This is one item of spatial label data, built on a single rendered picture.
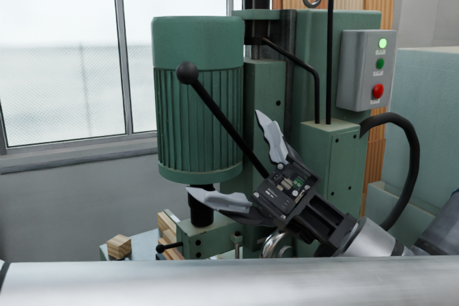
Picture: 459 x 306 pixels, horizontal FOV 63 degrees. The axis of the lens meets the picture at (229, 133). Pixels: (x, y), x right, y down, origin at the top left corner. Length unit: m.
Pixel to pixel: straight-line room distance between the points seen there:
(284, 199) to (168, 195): 1.85
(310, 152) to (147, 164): 1.51
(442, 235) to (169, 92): 0.47
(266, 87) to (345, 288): 0.60
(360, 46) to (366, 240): 0.43
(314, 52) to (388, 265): 0.59
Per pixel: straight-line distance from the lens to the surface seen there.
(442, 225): 0.51
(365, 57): 0.79
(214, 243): 0.85
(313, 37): 0.76
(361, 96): 0.80
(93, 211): 2.23
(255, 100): 0.74
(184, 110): 0.68
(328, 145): 0.73
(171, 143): 0.71
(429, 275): 0.23
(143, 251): 1.09
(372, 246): 0.47
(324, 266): 0.20
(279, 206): 0.45
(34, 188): 2.16
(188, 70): 0.56
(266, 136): 0.53
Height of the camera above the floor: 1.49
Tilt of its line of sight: 16 degrees down
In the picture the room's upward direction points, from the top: straight up
